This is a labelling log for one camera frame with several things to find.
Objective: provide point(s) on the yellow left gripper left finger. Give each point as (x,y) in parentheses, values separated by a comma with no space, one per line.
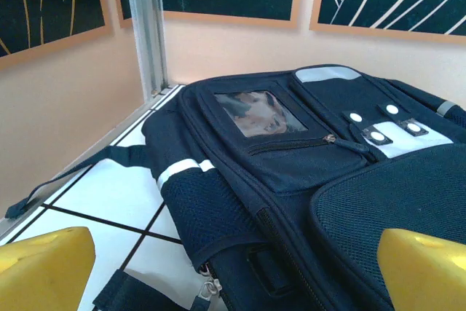
(43,271)

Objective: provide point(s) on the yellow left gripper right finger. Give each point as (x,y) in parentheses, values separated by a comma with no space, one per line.
(426,278)

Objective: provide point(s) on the navy blue backpack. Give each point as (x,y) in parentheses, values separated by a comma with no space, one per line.
(291,187)

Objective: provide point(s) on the aluminium table edge strip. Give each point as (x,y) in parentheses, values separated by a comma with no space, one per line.
(140,116)

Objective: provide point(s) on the aluminium frame post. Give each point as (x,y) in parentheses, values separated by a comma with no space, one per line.
(145,16)

